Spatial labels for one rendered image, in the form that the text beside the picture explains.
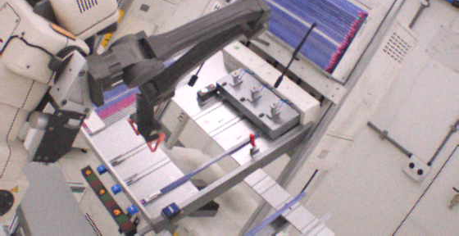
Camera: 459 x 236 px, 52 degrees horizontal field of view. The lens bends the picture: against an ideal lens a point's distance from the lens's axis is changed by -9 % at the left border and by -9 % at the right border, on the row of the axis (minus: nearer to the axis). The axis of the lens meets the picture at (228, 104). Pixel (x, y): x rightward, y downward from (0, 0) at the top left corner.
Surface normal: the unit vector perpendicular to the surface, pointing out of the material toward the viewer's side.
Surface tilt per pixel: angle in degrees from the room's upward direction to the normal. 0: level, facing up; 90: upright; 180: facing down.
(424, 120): 90
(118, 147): 42
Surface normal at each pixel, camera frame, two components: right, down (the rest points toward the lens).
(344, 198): -0.61, -0.15
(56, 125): 0.65, 0.54
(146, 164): -0.04, -0.72
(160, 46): 0.29, -0.31
